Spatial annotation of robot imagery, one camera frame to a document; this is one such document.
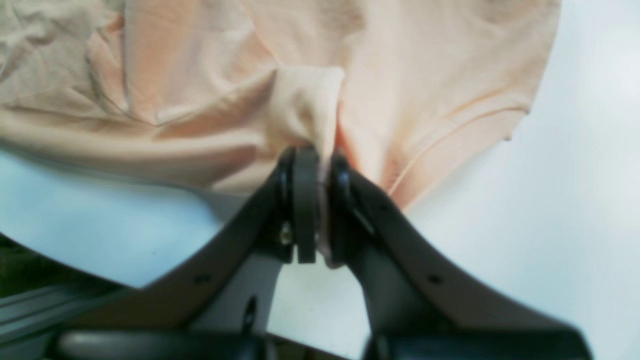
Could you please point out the salmon pink T-shirt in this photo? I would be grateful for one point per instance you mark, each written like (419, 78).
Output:
(209, 93)

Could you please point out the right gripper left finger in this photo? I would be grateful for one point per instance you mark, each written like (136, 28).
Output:
(216, 305)

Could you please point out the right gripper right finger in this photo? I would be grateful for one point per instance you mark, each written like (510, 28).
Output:
(420, 305)

